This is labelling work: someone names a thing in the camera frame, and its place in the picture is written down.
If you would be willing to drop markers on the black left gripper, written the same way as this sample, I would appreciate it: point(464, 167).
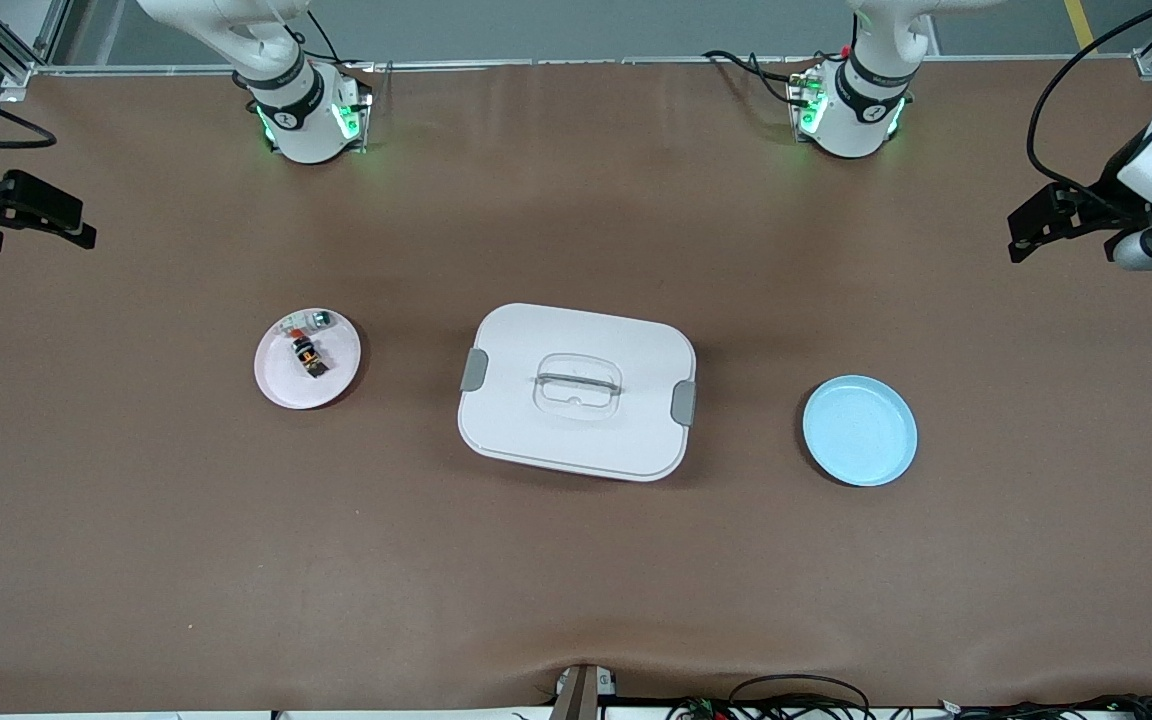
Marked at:
point(1102, 192)

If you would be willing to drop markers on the orange and black switch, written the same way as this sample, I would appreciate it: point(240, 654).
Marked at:
point(311, 358)

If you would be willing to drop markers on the light blue round plate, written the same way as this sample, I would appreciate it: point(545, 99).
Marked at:
point(859, 432)

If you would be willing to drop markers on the pale pink round plate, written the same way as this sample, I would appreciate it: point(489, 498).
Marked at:
point(281, 385)

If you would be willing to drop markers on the pink box with white lid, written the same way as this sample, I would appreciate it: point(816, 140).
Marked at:
point(576, 440)

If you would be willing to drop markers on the white switch with orange tab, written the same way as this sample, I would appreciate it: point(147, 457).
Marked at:
point(314, 322)

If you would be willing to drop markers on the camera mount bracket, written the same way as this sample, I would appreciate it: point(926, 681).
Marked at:
point(581, 695)

